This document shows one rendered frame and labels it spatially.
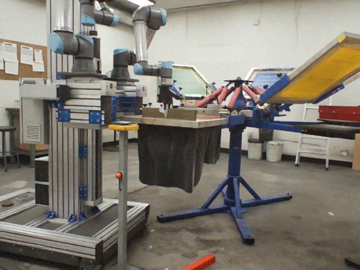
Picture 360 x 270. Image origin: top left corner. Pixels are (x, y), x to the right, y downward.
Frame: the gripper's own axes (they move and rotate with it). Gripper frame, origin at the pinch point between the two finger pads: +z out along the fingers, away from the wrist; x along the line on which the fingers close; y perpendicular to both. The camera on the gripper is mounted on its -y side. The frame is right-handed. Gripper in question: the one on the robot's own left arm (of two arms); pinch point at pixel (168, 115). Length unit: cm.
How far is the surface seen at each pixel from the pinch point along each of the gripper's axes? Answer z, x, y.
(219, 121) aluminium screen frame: 3.1, -18.1, -28.9
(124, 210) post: 58, 31, 11
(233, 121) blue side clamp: 4, -42, -30
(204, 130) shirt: 9.3, -10.9, -21.9
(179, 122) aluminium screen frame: 3.1, 13.5, -16.5
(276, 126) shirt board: 10, -102, -47
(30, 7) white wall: -154, -178, 380
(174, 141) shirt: 15.8, 4.2, -7.6
